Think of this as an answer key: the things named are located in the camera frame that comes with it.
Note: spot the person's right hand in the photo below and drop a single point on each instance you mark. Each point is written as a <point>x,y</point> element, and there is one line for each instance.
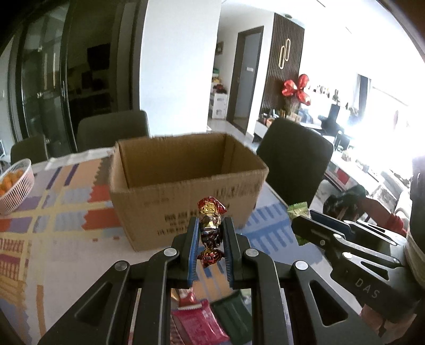
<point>375,316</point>

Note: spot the dark green snack packet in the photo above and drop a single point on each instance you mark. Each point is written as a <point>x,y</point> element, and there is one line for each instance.
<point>234,315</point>

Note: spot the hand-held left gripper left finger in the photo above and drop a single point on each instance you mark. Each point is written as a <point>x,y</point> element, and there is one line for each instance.
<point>193,247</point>

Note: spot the gold loop wall ornament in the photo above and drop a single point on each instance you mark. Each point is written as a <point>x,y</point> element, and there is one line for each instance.
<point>284,54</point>

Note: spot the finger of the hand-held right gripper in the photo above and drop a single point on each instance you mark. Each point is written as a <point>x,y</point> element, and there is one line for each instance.
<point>332,221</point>
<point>315,230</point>

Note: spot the dark grey dining chair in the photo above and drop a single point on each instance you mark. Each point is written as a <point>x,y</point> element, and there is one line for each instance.
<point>28,149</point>
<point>113,127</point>
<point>294,156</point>

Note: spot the magenta red snack packet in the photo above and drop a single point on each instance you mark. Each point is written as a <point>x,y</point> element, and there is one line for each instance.
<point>199,325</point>

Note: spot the black framed glass sliding door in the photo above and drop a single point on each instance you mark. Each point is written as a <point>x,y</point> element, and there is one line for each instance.
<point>49,83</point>

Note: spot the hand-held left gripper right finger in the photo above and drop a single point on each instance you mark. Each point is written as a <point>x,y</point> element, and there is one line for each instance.
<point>227,247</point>

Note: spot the pile of oranges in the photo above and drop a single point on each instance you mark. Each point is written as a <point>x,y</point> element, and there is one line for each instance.
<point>8,184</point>

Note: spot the light green snack packet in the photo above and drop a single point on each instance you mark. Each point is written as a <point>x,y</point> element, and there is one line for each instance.
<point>298,210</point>

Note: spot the orange red snack packet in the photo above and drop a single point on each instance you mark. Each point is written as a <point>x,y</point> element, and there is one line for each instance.
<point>187,297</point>

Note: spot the dark slatted wall panel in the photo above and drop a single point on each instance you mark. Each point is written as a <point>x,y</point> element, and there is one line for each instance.
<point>292,30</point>

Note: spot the brown cardboard box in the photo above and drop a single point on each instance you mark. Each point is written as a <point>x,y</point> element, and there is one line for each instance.
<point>166,202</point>

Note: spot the white storage box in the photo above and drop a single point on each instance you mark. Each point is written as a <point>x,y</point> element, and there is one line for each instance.
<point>220,106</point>

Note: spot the red flower foil balloon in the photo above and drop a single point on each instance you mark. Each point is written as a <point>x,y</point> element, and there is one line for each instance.
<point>295,88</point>

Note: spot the red gold foil candy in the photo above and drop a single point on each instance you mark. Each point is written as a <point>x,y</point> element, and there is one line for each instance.
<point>211,225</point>

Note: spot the white low table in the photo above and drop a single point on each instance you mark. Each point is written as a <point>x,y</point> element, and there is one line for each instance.
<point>352,172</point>

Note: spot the white plastic basket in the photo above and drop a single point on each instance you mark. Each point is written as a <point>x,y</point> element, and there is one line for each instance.
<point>20,194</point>

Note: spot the dark brown room door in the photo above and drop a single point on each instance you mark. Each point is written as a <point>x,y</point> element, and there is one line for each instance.
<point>244,76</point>

